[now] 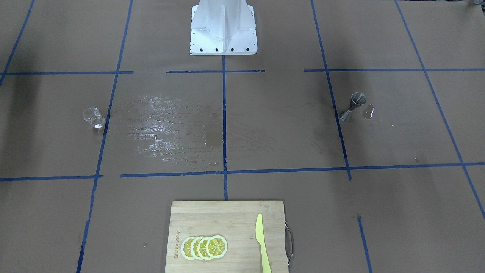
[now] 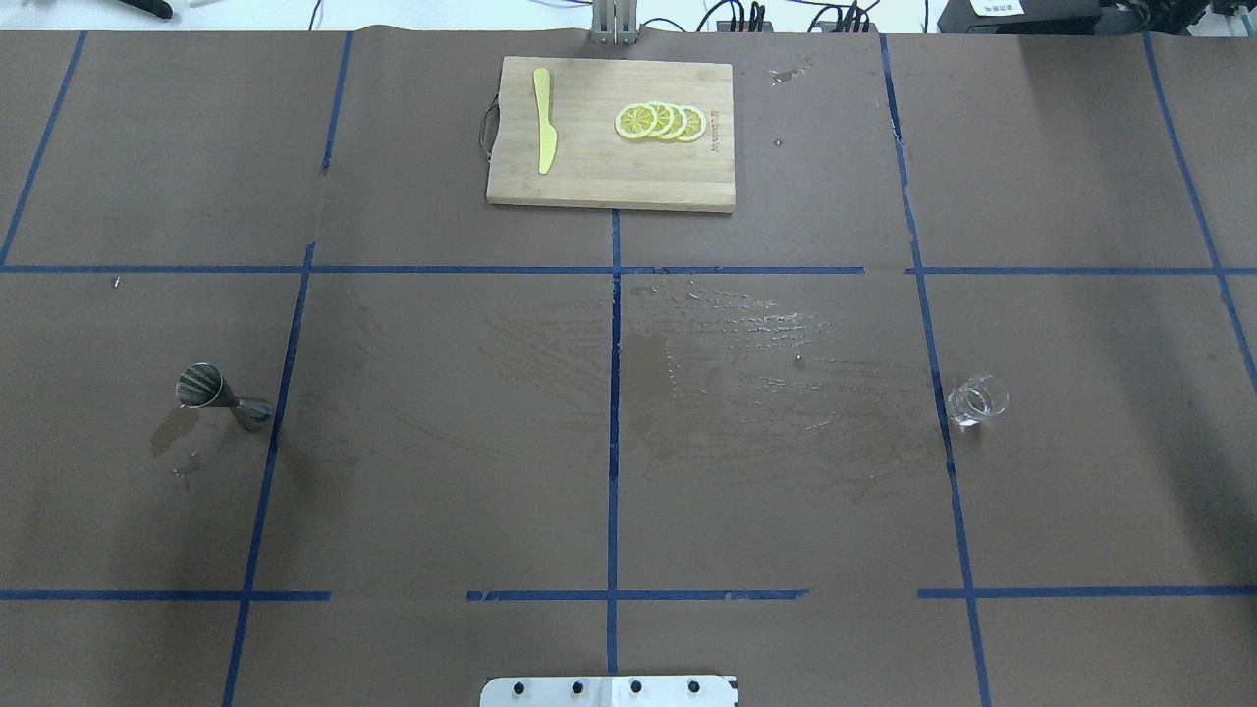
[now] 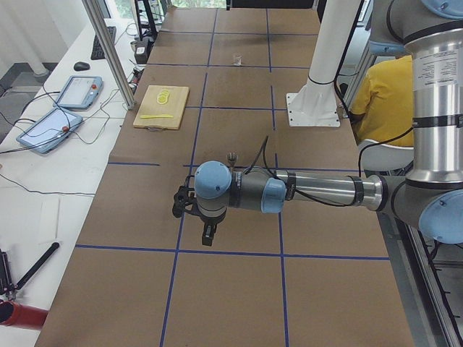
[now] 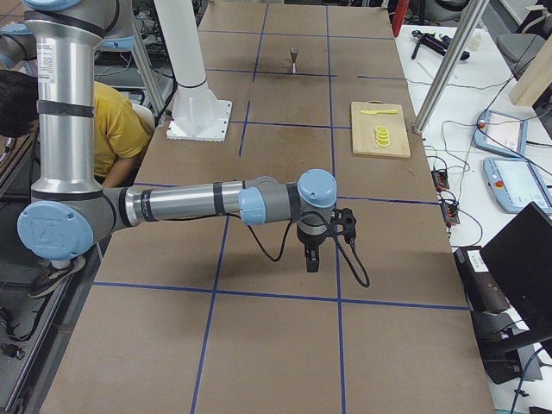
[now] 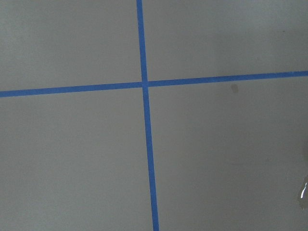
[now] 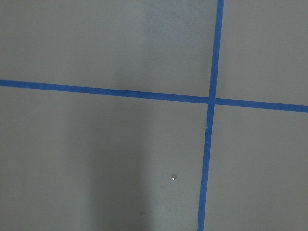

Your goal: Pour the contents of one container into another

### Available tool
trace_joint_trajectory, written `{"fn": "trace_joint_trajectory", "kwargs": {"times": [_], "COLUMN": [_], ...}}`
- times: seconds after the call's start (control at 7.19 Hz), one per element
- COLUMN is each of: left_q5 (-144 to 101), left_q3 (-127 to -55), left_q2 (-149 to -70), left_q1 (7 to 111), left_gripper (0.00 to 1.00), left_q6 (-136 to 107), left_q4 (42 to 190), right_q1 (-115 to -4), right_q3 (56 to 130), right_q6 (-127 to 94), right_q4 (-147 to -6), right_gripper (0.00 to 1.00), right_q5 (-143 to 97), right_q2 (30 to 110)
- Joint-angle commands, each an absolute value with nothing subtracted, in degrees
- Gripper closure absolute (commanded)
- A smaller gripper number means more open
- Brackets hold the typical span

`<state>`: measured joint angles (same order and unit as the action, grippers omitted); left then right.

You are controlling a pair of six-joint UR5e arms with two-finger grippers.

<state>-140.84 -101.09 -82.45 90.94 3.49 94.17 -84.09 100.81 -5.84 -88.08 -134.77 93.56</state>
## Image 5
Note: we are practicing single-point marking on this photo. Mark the brown paper table cover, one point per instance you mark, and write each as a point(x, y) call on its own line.
point(153, 115)

